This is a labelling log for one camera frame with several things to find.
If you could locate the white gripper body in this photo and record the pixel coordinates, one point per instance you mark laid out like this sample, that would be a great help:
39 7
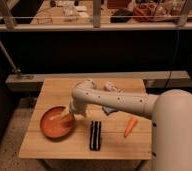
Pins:
77 107

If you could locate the orange ceramic bowl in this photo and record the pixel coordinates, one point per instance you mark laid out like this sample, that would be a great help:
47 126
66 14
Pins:
56 122

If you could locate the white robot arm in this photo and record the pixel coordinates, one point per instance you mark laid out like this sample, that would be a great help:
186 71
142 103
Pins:
170 113

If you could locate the blue sponge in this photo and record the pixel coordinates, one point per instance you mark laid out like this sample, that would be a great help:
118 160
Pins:
108 111

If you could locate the white squeeze bottle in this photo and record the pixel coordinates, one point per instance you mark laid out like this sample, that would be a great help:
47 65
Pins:
109 86

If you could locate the wooden table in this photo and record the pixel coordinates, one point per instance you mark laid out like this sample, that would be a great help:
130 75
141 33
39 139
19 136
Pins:
114 144

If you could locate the orange carrot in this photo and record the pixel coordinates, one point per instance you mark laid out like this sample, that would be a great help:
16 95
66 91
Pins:
131 124

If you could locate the diagonal metal strut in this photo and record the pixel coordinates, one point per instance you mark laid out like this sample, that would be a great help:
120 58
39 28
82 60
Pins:
15 69

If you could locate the grey metal rail beam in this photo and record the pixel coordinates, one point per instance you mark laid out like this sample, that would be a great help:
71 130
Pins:
154 79

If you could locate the upper metal shelf frame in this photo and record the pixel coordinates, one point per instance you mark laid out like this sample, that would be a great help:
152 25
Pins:
95 15

